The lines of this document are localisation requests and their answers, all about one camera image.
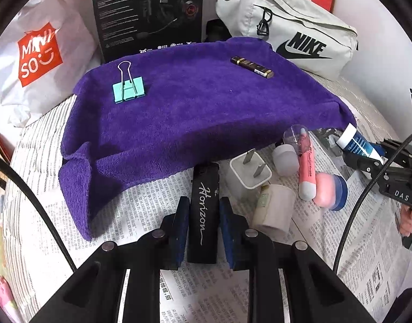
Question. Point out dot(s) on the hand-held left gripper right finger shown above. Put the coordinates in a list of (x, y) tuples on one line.
[(226, 232)]

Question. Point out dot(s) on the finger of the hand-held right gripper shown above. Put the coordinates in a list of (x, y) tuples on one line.
[(396, 151), (362, 166)]

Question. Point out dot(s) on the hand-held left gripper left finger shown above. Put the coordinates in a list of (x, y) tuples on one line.
[(181, 230)]

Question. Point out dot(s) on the blue and white tube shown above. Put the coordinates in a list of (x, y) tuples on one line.
[(357, 143)]

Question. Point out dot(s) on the black rectangular case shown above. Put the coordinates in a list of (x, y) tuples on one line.
[(203, 215)]

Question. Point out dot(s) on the pink and blue eraser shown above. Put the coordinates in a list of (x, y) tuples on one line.
[(328, 191)]

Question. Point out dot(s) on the cream small bottle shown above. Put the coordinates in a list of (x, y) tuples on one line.
[(273, 210)]

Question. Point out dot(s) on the pink highlighter pen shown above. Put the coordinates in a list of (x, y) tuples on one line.
[(308, 178)]

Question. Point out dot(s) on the white power plug adapter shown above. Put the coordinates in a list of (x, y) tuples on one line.
[(249, 178)]

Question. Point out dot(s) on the clear plastic pen cap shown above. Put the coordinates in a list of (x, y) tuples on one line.
[(291, 136)]

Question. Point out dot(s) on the white usb lamp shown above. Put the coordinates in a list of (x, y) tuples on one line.
[(285, 161)]

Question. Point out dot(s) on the teal binder clip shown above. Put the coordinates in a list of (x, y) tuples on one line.
[(129, 91)]

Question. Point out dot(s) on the black and gold tube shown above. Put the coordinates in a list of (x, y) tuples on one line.
[(251, 65)]

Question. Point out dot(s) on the person's right hand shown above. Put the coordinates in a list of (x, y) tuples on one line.
[(408, 223)]

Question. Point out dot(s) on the newspaper sheets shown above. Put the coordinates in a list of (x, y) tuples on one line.
[(327, 249)]

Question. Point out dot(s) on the purple towel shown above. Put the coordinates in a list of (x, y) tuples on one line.
[(199, 107)]

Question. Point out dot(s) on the grey waist bag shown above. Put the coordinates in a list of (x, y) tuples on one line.
[(293, 27)]

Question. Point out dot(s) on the pink patterned bag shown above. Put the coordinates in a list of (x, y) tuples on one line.
[(3, 296)]

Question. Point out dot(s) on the black pouch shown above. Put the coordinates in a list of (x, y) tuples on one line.
[(216, 30)]

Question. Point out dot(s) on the black headset box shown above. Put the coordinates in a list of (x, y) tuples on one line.
[(145, 13)]

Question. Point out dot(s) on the white shopping bag red logo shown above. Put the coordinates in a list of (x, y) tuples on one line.
[(40, 53)]

